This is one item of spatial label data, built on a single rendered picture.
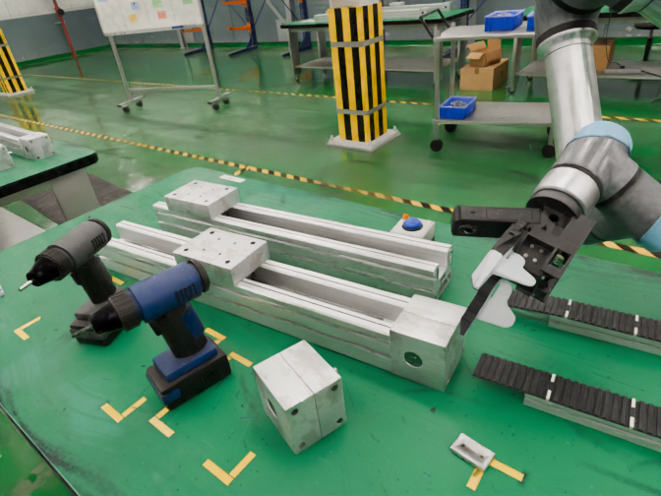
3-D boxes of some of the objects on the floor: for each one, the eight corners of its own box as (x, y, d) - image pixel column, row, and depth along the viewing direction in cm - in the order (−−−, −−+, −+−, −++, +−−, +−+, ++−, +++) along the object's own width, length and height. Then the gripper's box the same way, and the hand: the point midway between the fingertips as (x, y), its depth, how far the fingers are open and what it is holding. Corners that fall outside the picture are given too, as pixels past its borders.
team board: (119, 114, 619) (59, -57, 518) (142, 104, 658) (90, -57, 558) (215, 112, 572) (170, -78, 471) (234, 101, 612) (197, -76, 511)
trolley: (559, 134, 378) (580, -4, 325) (555, 158, 336) (579, 5, 284) (436, 130, 421) (437, 7, 368) (418, 151, 380) (418, 16, 327)
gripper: (623, 179, 51) (535, 313, 45) (570, 263, 68) (501, 368, 62) (549, 149, 55) (458, 268, 48) (516, 235, 71) (446, 332, 65)
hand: (461, 312), depth 56 cm, fingers open, 14 cm apart
